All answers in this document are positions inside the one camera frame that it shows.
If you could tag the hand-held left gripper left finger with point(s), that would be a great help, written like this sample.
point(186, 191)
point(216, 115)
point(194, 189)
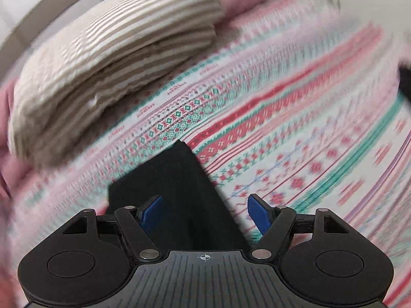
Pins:
point(151, 213)

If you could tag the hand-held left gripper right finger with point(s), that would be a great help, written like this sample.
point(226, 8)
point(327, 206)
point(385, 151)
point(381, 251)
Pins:
point(260, 215)

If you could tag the black pants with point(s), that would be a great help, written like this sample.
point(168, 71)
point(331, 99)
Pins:
point(186, 192)

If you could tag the patterned pink green bed sheet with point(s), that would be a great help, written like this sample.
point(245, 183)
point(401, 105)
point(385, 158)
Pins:
point(289, 118)

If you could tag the beige striped folded quilt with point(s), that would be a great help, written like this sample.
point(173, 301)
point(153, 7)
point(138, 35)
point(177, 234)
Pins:
point(112, 54)

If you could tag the grey wardrobe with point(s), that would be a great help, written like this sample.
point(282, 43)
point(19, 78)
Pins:
point(38, 3)

